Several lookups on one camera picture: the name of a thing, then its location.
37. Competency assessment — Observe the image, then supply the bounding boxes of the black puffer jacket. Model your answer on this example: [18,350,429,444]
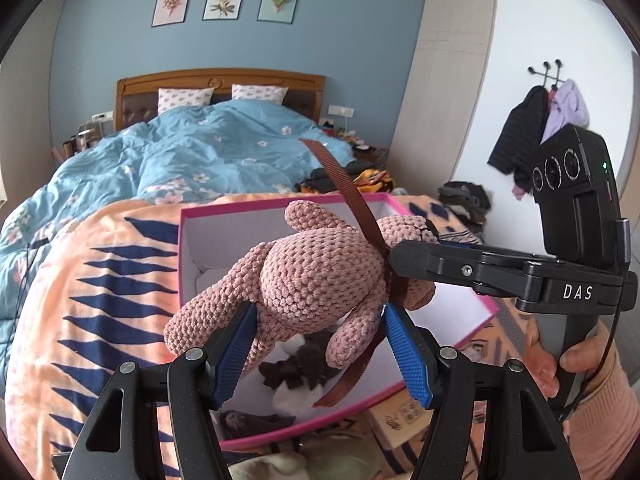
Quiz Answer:
[487,85,551,188]

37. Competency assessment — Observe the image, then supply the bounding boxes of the wooden bed headboard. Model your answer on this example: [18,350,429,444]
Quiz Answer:
[115,69,327,133]

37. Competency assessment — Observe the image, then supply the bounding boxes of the brown cardboard box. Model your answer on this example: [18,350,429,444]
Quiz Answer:
[362,392,488,476]

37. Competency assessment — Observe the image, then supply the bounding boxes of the yellow patterned bag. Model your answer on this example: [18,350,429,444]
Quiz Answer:
[352,170,393,193]

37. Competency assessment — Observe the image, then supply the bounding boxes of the framed white flower picture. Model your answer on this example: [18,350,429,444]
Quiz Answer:
[202,0,247,22]

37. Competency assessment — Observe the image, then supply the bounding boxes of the dark cloth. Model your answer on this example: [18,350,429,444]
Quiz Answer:
[300,160,371,193]

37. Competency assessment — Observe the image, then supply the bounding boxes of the orange patterned blanket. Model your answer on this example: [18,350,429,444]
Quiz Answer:
[0,192,531,480]

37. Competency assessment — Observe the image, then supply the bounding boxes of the black wall coat rack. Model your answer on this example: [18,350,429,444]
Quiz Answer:
[527,59,563,86]

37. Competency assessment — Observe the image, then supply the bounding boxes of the pink cardboard box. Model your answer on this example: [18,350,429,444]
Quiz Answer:
[177,192,498,453]

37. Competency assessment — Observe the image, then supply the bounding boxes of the person's right hand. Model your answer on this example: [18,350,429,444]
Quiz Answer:
[524,317,612,398]

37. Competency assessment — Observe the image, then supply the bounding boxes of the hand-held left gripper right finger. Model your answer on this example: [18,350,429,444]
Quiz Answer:
[382,304,576,480]

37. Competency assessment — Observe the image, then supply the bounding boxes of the wooden nightstand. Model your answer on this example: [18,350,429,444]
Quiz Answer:
[350,145,391,166]

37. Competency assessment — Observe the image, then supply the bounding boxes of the beige wardrobe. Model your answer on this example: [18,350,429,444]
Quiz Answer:
[392,0,499,198]

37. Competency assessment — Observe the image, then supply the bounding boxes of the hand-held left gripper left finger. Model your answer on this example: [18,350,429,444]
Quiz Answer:
[52,302,258,480]

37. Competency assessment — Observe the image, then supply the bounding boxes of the dark brown plush bear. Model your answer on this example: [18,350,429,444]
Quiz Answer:
[257,337,333,391]

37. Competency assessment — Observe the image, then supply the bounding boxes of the framed green plant picture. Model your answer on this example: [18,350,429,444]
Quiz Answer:
[257,0,301,24]

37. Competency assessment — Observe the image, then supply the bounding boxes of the group of cosmetic bottles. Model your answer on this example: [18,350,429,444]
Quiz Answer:
[50,120,116,161]

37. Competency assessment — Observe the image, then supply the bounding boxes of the purple jacket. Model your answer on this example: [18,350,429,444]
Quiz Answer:
[542,79,591,143]

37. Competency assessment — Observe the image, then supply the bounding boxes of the pink crochet teddy bear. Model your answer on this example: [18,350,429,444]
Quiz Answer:
[164,137,441,408]

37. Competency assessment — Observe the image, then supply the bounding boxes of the blue floral quilt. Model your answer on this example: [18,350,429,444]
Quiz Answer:
[0,99,356,376]

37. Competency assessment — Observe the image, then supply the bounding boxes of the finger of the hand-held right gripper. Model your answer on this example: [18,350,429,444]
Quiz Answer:
[389,240,546,306]
[440,241,556,262]

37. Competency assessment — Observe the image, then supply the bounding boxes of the pile of dark clothes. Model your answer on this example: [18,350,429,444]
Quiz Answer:
[437,180,493,236]

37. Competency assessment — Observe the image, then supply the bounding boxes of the white dotted pillow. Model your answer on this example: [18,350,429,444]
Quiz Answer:
[231,84,290,107]
[157,87,216,116]

